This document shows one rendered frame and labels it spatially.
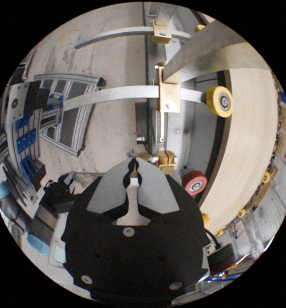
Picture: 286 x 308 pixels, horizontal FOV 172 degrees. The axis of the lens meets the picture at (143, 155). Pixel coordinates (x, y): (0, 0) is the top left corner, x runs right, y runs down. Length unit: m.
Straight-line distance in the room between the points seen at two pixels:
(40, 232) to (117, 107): 1.12
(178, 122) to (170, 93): 0.29
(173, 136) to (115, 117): 0.75
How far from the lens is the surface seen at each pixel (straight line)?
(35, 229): 0.33
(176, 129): 0.53
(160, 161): 0.29
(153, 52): 0.47
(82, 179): 0.37
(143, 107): 0.40
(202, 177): 0.32
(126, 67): 1.19
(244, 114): 0.37
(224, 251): 0.19
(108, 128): 1.18
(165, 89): 0.25
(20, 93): 0.44
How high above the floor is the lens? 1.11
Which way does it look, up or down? 62 degrees down
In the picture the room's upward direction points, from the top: 175 degrees clockwise
